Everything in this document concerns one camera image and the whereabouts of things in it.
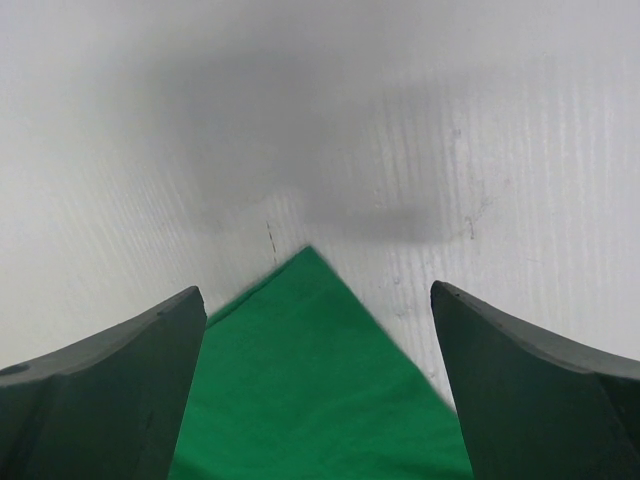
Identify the green t-shirt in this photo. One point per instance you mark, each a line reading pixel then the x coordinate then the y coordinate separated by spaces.
pixel 296 380

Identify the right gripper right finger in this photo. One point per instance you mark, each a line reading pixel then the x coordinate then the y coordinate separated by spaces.
pixel 533 404

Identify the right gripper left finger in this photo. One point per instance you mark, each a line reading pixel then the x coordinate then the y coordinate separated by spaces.
pixel 109 406

